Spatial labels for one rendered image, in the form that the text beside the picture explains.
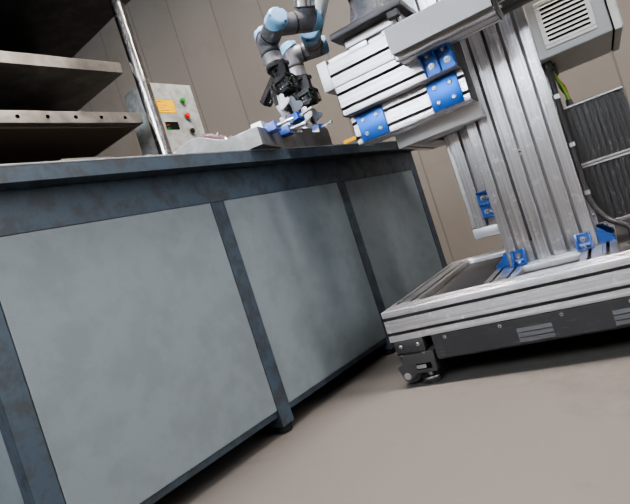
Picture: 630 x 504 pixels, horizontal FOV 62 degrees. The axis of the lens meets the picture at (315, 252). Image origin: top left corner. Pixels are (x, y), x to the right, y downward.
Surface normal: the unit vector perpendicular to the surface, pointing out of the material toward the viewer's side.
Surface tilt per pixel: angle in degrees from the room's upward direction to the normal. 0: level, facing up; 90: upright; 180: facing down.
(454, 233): 90
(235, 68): 90
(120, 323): 90
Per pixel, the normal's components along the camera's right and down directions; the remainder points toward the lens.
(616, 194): -0.47, 0.16
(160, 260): 0.76, -0.24
